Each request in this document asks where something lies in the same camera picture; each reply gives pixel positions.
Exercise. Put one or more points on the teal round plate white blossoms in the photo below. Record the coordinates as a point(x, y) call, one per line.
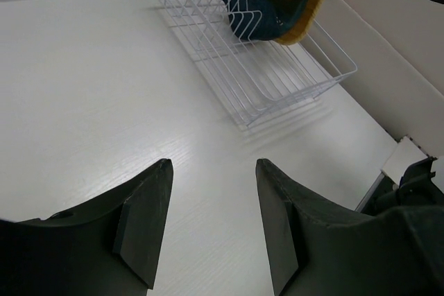
point(285, 30)

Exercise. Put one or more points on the aluminium base rail with mounts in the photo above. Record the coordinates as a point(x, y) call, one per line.
point(409, 177)

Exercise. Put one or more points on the woven bamboo square plate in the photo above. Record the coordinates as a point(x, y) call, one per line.
point(303, 24)

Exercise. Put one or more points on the dark blue leaf-shaped plate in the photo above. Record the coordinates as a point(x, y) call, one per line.
point(252, 19)

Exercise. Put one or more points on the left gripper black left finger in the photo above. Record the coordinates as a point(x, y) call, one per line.
point(107, 245)

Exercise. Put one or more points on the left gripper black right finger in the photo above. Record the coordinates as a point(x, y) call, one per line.
point(317, 247)

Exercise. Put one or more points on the white wire dish rack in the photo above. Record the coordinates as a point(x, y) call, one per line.
point(255, 80)

